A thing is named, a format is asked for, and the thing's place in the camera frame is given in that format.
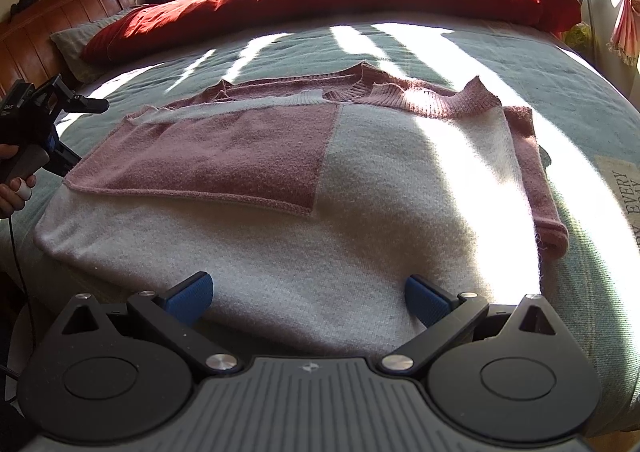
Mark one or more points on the wooden headboard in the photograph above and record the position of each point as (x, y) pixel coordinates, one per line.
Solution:
(26, 51)

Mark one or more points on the grey pillow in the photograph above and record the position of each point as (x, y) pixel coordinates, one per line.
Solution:
(71, 42)

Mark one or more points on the right orange curtain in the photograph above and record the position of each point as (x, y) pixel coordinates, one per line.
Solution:
(624, 41)

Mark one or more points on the red duvet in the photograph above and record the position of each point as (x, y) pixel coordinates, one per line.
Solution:
(151, 29)

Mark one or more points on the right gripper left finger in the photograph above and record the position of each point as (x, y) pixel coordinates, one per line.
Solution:
(170, 316)

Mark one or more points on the yellow plastic bag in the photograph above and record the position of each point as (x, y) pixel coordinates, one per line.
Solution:
(580, 39)

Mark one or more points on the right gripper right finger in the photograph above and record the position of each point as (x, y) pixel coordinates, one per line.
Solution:
(447, 319)

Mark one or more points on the green plaid bed blanket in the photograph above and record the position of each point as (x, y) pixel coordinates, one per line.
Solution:
(587, 135)

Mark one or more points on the pink and white sweater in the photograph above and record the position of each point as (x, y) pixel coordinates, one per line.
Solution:
(310, 200)

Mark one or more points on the person's left hand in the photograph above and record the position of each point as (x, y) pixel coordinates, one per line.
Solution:
(10, 200)

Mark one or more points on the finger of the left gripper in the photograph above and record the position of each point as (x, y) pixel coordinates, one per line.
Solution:
(65, 159)
(59, 97)

